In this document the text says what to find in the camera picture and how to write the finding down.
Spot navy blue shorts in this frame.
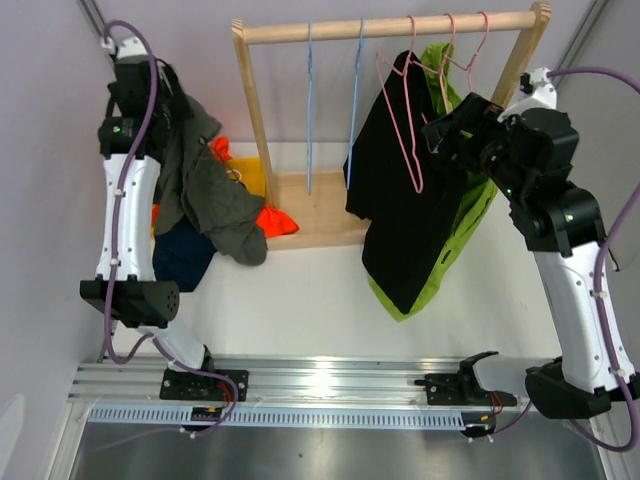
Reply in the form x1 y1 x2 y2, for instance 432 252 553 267
152 216 217 293

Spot pink hanger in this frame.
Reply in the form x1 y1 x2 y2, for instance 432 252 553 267
420 13 476 120
375 15 424 194
452 10 491 93

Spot light blue hanger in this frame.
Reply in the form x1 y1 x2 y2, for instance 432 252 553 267
306 22 314 195
346 18 365 190

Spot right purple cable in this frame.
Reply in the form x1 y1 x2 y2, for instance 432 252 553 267
547 66 640 454

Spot slotted grey cable duct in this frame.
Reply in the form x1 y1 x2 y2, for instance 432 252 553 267
88 404 494 431

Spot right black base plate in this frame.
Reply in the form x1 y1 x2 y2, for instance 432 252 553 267
414 373 518 407

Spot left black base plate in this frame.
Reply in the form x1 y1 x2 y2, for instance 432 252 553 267
159 369 250 402

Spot aluminium mounting rail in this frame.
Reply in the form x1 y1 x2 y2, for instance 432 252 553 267
67 353 612 412

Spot dark olive shorts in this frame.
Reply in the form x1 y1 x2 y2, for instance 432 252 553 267
154 96 268 266

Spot orange mesh shorts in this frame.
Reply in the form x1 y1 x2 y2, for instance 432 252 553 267
153 133 299 253

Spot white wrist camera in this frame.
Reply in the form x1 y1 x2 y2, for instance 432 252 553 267
498 67 557 123
100 36 148 63

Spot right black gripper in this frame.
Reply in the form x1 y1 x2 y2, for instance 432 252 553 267
424 92 532 203

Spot black shorts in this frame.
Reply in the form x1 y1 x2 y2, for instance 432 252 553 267
342 49 471 316

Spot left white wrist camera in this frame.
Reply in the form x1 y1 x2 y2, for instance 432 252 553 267
100 36 148 63

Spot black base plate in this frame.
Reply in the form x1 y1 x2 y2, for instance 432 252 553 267
414 373 518 407
159 369 250 402

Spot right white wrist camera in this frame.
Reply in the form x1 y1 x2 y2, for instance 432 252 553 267
498 67 557 123

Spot lime green shorts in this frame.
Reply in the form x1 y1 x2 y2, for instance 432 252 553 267
367 42 499 323

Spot yellow plastic tray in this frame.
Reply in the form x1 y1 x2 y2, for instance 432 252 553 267
226 157 266 199

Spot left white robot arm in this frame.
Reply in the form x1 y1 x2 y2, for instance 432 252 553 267
79 54 217 400

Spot wooden clothes rack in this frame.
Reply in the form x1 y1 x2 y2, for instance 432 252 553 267
229 2 554 252

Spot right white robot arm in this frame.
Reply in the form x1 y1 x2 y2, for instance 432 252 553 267
422 87 639 420

